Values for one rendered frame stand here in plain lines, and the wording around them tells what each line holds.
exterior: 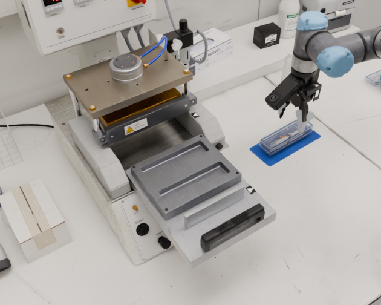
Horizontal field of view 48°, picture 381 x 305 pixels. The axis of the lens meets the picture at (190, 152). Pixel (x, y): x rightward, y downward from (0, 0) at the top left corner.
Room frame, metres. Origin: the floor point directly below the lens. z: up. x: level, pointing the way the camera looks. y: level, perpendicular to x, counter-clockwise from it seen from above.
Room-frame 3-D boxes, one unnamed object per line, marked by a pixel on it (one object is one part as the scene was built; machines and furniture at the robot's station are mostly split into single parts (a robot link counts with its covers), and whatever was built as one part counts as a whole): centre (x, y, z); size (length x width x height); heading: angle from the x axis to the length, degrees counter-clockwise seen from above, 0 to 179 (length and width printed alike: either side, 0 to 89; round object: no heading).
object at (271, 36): (1.54, -0.32, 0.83); 0.09 x 0.06 x 0.07; 114
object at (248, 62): (1.55, -0.29, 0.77); 0.84 x 0.30 x 0.04; 119
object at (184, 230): (0.63, -0.01, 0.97); 0.30 x 0.22 x 0.08; 31
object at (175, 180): (0.68, 0.01, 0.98); 0.20 x 0.17 x 0.03; 121
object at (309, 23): (1.01, -0.33, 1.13); 0.09 x 0.08 x 0.11; 15
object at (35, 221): (0.71, 0.42, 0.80); 0.19 x 0.13 x 0.09; 29
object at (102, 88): (0.94, 0.15, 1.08); 0.31 x 0.24 x 0.13; 121
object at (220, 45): (1.44, -0.06, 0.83); 0.23 x 0.12 x 0.07; 129
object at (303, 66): (1.02, -0.33, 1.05); 0.08 x 0.08 x 0.05
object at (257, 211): (0.52, -0.08, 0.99); 0.15 x 0.02 x 0.04; 121
